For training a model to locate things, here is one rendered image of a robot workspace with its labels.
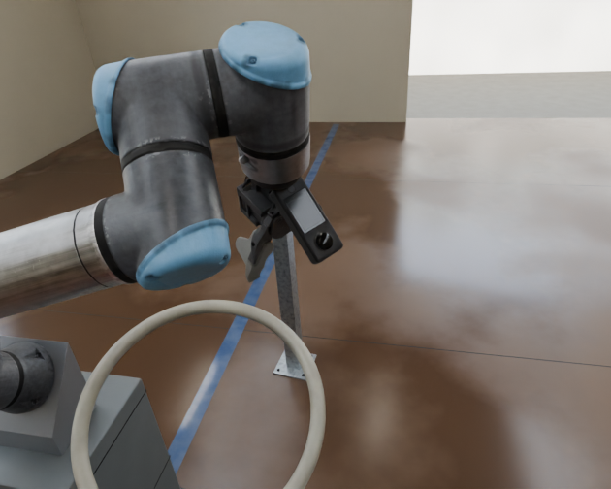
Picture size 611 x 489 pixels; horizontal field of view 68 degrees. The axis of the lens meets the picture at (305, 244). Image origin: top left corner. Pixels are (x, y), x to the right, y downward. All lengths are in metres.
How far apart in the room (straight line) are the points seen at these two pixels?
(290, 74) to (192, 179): 0.14
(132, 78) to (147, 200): 0.12
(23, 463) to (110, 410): 0.24
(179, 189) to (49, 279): 0.15
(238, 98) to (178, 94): 0.06
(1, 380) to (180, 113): 1.01
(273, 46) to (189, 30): 6.83
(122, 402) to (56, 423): 0.20
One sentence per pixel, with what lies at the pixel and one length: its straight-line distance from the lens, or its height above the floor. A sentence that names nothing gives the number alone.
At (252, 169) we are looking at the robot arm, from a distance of 0.55.
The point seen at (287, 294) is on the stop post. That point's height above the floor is 0.55.
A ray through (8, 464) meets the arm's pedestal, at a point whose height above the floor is 0.85.
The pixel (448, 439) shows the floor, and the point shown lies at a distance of 2.44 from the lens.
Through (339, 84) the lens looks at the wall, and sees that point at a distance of 6.81.
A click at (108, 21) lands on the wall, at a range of 7.91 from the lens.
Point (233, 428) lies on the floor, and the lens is 2.49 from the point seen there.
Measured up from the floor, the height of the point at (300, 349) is 1.27.
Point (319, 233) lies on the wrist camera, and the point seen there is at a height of 1.66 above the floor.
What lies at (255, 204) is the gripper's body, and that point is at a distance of 0.63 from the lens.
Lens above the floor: 1.95
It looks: 31 degrees down
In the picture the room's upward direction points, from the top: 4 degrees counter-clockwise
